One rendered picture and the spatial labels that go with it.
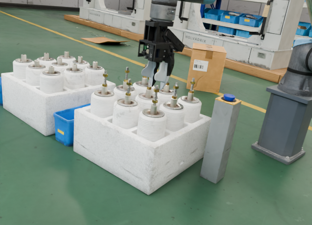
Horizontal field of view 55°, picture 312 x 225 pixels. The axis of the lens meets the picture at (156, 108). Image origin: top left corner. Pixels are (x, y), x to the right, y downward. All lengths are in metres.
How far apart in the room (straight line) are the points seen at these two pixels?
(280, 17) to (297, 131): 1.82
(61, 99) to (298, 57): 1.00
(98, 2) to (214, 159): 4.52
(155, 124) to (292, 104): 0.65
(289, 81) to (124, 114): 0.73
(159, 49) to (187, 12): 2.95
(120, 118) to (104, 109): 0.10
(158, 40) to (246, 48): 2.33
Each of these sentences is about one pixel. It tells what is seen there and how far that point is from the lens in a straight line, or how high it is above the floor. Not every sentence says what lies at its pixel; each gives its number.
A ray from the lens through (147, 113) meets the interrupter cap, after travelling 1.00.
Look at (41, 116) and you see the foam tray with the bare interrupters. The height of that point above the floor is 0.08.
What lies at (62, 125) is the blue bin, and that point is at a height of 0.08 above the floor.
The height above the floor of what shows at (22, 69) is 0.22.
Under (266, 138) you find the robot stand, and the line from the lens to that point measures 1.47.
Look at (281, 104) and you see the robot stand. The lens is 1.41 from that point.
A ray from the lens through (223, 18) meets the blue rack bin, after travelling 6.56.
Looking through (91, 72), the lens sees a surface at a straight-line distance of 1.48.
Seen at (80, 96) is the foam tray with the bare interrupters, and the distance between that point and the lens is 1.41.
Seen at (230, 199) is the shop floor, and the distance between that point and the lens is 1.11.
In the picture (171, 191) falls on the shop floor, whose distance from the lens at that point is 1.08.
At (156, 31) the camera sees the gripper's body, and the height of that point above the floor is 0.52.
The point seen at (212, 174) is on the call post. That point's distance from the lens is 1.15.
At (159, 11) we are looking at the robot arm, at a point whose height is 0.58.
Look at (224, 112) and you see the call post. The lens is 1.05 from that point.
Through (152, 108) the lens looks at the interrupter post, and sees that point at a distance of 0.99.
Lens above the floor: 0.62
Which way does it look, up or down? 21 degrees down
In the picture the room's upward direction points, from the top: 7 degrees clockwise
